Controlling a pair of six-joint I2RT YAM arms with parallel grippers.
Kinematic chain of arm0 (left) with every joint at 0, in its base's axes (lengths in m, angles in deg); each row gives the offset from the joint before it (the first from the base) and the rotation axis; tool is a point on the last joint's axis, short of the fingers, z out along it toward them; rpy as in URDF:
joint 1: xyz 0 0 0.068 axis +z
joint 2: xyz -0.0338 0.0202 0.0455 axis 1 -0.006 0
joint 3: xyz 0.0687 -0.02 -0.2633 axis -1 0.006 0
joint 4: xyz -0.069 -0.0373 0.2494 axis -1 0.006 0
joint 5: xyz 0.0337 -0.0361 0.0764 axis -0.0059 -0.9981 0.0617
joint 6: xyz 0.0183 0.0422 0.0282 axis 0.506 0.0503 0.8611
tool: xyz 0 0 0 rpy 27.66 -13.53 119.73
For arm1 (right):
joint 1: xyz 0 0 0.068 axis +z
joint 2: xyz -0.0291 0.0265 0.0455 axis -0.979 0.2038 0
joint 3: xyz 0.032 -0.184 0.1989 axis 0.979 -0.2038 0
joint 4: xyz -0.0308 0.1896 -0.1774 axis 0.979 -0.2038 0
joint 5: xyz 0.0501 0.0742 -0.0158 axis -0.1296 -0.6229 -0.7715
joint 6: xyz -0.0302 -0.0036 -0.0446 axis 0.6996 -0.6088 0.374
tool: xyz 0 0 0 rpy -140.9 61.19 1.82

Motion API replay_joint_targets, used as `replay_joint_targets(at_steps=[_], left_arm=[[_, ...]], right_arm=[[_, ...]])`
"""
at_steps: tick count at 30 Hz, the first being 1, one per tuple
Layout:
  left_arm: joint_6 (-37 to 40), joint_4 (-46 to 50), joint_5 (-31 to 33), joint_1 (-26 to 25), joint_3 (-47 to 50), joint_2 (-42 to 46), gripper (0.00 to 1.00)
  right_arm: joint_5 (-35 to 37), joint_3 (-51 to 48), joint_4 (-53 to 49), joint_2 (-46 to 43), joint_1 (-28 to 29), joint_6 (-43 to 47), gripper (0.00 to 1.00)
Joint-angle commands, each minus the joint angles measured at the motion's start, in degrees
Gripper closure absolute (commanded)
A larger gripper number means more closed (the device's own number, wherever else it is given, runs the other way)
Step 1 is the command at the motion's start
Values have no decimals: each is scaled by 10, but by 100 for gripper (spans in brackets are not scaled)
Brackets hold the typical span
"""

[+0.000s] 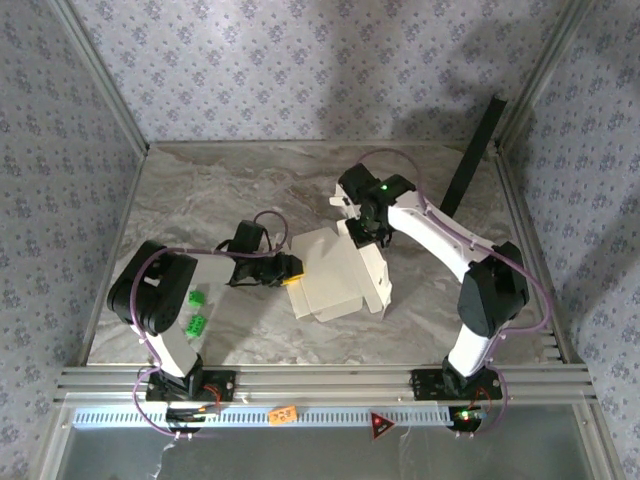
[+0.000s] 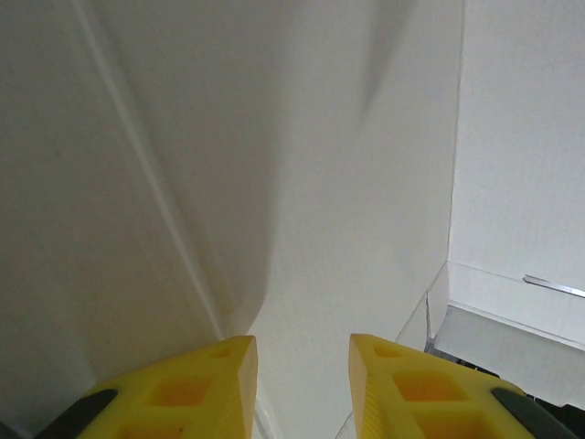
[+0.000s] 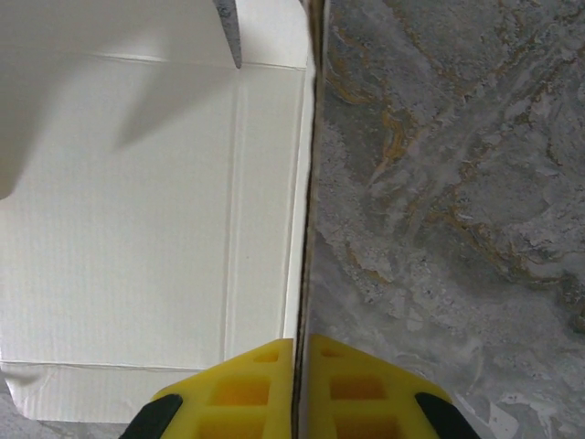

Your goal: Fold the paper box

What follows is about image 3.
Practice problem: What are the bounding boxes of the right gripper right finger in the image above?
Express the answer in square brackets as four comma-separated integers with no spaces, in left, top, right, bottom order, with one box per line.
[304,334,481,439]

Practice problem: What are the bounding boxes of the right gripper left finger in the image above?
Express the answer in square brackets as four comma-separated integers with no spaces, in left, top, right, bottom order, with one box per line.
[125,338,298,439]

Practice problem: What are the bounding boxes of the white and lilac paper box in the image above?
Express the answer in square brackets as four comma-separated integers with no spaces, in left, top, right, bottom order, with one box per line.
[0,0,330,439]

